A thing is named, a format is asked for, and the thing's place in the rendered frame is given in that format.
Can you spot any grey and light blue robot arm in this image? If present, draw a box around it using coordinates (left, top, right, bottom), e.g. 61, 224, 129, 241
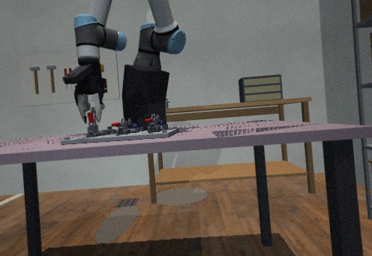
62, 0, 186, 84

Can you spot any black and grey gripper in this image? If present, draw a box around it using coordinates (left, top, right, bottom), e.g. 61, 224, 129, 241
74, 58, 107, 123

